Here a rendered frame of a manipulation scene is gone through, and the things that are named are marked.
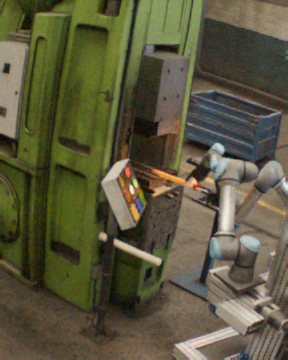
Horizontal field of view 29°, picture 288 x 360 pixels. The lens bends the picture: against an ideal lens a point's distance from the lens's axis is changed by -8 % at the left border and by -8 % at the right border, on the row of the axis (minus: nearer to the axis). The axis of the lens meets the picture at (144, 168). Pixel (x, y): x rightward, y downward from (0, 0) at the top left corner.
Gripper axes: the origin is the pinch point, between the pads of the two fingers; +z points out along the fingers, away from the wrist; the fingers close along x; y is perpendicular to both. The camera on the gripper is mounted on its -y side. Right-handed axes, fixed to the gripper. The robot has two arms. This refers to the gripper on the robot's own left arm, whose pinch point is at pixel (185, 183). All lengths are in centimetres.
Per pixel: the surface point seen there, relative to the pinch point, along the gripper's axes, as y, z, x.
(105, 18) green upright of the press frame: -89, -63, -42
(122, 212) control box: 3, -4, -71
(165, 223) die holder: 6.2, 35.5, 5.1
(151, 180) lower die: -15.1, 10.7, -10.0
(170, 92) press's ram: -42, -38, -4
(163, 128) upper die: -30.9, -18.5, -6.3
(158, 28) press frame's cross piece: -75, -66, -5
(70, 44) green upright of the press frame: -100, -33, -42
